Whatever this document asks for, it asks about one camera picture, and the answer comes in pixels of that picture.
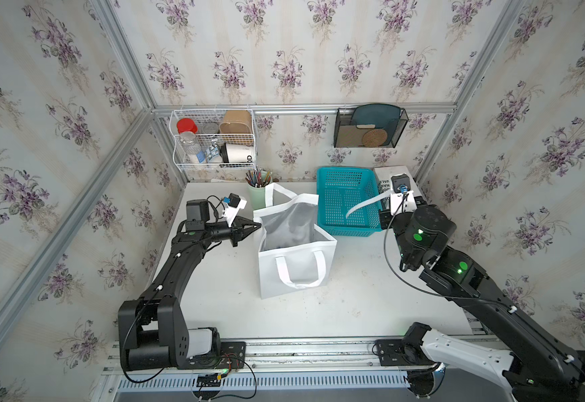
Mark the black mesh wall organizer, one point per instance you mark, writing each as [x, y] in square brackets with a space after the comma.
[348, 135]

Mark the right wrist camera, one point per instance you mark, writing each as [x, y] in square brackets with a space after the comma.
[401, 184]

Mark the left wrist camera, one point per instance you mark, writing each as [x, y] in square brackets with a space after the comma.
[232, 205]

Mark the teal plate in organizer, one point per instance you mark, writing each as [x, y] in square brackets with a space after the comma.
[377, 114]

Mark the white cylindrical cup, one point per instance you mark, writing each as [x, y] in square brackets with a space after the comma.
[235, 153]

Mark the red lid jar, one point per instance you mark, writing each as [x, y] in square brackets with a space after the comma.
[186, 125]

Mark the white wire wall basket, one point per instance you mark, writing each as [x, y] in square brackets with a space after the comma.
[208, 121]

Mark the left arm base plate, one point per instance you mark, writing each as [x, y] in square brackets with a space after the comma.
[231, 356]

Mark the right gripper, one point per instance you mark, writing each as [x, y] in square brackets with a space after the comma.
[385, 217]

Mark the green pen cup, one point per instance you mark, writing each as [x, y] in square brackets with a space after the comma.
[257, 180]

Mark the white book with text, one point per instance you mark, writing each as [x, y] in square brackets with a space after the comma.
[384, 175]

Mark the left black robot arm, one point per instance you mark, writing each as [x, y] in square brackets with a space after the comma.
[153, 334]

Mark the round cork coaster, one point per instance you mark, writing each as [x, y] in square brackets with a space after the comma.
[376, 137]

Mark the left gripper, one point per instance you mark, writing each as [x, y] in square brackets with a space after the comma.
[240, 228]

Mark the white insulated delivery bag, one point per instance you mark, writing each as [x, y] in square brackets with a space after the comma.
[293, 252]

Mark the teal plastic basket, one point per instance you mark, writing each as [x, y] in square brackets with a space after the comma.
[341, 188]

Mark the clear plastic bottle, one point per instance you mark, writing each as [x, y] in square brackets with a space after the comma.
[192, 147]

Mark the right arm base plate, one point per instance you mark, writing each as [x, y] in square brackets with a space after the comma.
[396, 352]

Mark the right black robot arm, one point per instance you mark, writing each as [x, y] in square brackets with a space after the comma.
[534, 366]

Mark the small circuit board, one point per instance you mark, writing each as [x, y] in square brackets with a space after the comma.
[209, 381]

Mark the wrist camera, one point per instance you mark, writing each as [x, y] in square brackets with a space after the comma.
[401, 184]
[232, 205]

